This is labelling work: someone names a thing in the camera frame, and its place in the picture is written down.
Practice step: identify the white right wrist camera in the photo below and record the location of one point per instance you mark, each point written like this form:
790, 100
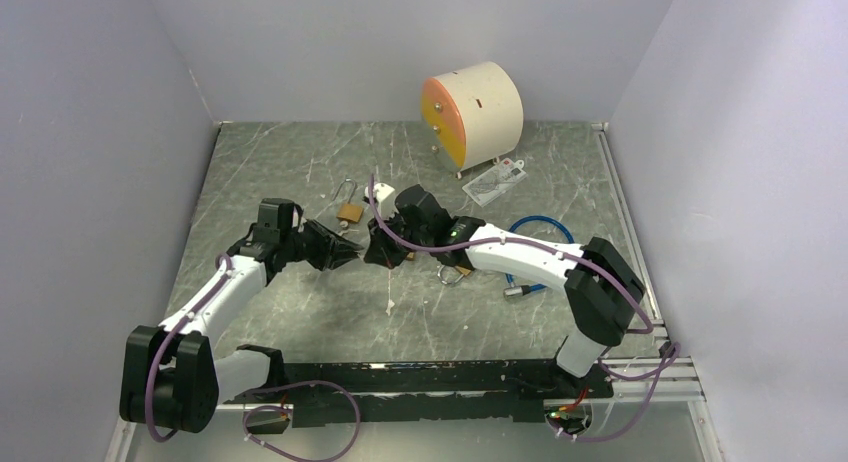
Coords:
380, 199

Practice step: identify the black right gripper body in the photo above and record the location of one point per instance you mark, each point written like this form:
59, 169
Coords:
393, 252

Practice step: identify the long shackle brass padlock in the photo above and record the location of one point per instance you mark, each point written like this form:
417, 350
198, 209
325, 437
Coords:
348, 210

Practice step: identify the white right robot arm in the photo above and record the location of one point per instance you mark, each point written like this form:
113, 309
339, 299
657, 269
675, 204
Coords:
603, 291

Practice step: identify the medium brass padlock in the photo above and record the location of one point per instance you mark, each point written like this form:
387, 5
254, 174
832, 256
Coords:
452, 275

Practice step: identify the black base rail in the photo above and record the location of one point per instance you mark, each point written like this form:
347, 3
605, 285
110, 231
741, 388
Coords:
520, 390

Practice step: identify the round cream drawer cabinet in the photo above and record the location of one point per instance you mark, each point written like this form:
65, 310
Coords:
475, 113

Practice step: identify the plastic card packet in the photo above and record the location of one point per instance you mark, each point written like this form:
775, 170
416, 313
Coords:
495, 181

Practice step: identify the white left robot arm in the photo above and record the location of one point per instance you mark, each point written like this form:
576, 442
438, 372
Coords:
171, 381

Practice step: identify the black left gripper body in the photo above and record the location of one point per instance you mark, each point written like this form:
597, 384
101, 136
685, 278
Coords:
318, 246

